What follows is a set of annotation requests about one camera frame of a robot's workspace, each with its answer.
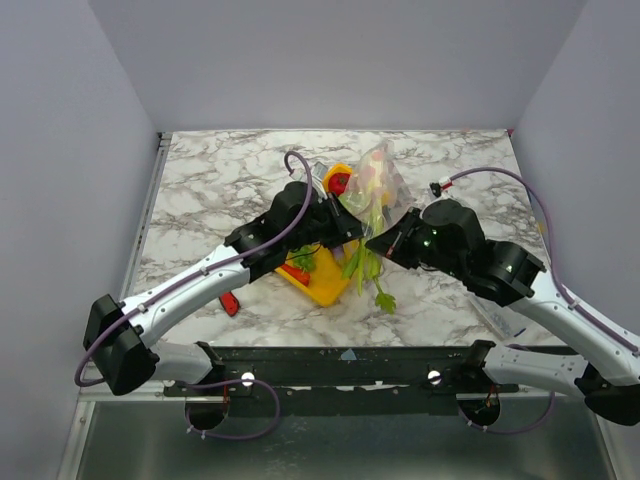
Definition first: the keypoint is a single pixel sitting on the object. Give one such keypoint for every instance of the red tomato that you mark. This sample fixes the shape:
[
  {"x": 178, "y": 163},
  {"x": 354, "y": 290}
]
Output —
[{"x": 338, "y": 182}]

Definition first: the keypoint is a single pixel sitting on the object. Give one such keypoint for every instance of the clear plastic packet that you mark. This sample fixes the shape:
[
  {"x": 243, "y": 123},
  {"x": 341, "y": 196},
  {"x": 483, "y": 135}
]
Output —
[{"x": 504, "y": 322}]

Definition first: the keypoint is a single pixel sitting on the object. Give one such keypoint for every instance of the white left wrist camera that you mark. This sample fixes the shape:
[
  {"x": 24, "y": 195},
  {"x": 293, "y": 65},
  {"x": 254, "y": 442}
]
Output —
[{"x": 318, "y": 172}]

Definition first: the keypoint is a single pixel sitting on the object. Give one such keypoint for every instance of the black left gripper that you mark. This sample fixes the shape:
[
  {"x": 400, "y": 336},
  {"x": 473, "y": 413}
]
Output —
[{"x": 344, "y": 227}]

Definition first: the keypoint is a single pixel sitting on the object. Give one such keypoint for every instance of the red black handled tool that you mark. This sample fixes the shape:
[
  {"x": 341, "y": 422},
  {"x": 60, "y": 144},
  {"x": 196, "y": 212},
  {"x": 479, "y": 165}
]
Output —
[{"x": 230, "y": 304}]

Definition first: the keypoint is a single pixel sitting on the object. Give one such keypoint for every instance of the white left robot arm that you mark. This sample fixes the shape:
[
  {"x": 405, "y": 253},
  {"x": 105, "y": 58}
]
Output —
[{"x": 121, "y": 337}]

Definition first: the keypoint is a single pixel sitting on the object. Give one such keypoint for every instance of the black metal base rail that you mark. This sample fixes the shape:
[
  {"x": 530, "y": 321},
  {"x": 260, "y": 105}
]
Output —
[{"x": 341, "y": 381}]

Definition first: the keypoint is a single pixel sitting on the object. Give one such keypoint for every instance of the green celery stalk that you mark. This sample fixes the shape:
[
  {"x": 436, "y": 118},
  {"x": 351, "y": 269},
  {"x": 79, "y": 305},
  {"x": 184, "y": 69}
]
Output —
[{"x": 366, "y": 266}]

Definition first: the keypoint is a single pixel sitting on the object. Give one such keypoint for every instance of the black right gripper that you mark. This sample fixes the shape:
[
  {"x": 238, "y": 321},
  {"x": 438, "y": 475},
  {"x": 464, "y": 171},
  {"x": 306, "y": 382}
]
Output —
[{"x": 403, "y": 240}]

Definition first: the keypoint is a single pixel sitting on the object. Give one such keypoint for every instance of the orange carrot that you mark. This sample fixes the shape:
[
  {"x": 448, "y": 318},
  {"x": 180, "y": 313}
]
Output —
[{"x": 299, "y": 275}]

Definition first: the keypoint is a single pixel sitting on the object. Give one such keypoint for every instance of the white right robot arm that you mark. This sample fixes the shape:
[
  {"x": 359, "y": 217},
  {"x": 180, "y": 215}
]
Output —
[{"x": 603, "y": 366}]

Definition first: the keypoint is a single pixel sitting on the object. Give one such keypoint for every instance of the yellow plastic tray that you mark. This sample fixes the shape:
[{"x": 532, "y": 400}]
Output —
[{"x": 324, "y": 265}]

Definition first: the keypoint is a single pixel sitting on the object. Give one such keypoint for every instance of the clear pink-dotted zip bag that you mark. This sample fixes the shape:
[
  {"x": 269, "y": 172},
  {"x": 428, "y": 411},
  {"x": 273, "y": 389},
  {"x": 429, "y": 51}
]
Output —
[{"x": 376, "y": 193}]

